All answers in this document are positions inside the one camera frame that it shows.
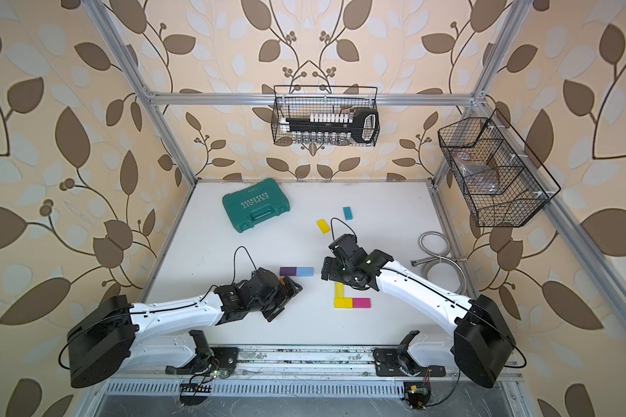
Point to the purple block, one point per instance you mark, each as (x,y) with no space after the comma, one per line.
(288,271)

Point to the black tool in basket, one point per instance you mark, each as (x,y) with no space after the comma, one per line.
(356,127)

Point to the green plastic tool case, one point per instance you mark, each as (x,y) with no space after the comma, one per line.
(256,204)

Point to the light blue block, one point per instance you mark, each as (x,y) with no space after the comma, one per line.
(305,271)

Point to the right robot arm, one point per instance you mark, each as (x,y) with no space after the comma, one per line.
(478,341)

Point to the teal block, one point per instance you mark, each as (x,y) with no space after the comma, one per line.
(347,213)

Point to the wire basket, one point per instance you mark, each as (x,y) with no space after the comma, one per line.
(299,100)
(503,181)

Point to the long yellow-green block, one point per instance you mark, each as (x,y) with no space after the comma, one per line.
(339,291)

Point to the magenta block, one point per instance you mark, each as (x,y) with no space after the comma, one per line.
(361,303)

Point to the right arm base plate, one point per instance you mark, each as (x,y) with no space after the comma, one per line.
(396,361)

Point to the right wire basket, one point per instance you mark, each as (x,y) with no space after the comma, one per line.
(503,181)

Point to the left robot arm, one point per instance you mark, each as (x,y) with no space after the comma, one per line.
(121,335)

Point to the plastic bag in basket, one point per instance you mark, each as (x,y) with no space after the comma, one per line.
(477,178)

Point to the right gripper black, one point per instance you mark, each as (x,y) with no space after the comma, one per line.
(333,274)

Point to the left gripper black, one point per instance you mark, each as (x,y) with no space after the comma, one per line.
(284,296)

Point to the yellow block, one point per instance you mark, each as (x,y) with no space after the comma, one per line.
(323,226)
(344,303)

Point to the yellow block beside orange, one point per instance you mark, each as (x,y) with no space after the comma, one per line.
(323,226)

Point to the back wire basket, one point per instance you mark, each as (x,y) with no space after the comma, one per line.
(299,100)

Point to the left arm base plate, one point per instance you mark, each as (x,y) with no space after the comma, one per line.
(207,360)

